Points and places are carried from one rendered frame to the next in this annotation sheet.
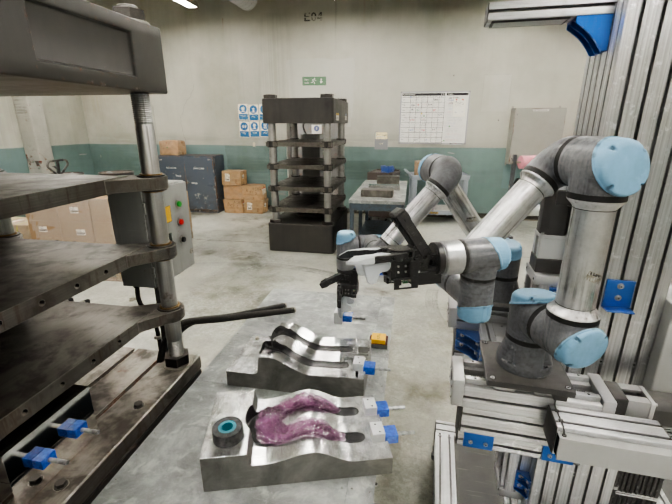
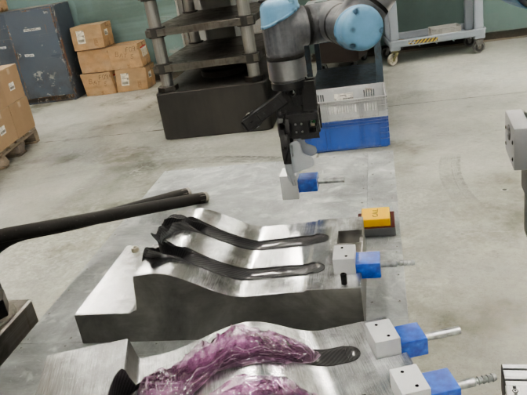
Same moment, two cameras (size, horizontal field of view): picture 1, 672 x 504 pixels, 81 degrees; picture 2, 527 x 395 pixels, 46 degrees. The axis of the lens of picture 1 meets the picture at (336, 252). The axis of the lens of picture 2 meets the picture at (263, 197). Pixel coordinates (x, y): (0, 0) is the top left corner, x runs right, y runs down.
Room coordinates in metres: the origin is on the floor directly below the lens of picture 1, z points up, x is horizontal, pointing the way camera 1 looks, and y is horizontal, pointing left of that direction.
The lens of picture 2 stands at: (0.30, 0.00, 1.40)
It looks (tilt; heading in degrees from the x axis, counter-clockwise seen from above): 22 degrees down; 2
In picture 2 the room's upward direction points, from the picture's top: 9 degrees counter-clockwise
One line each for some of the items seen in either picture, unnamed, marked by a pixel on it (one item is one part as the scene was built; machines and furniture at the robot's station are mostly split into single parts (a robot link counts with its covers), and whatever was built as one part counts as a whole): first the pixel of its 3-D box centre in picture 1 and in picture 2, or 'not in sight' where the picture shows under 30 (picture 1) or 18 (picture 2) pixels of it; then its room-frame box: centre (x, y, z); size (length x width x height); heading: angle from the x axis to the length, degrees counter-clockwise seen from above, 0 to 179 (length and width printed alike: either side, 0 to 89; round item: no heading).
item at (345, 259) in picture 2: (372, 368); (374, 264); (1.20, -0.13, 0.89); 0.13 x 0.05 x 0.05; 79
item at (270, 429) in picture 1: (299, 416); (229, 378); (0.95, 0.11, 0.90); 0.26 x 0.18 x 0.08; 97
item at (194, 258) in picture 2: (305, 346); (229, 245); (1.30, 0.11, 0.92); 0.35 x 0.16 x 0.09; 79
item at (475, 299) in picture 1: (471, 293); not in sight; (0.84, -0.31, 1.33); 0.11 x 0.08 x 0.11; 11
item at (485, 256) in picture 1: (480, 256); not in sight; (0.82, -0.32, 1.43); 0.11 x 0.08 x 0.09; 101
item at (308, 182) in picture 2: (350, 317); (313, 181); (1.51, -0.06, 0.93); 0.13 x 0.05 x 0.05; 79
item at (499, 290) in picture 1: (501, 284); not in sight; (1.49, -0.67, 1.09); 0.15 x 0.15 x 0.10
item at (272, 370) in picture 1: (302, 356); (227, 266); (1.31, 0.13, 0.87); 0.50 x 0.26 x 0.14; 79
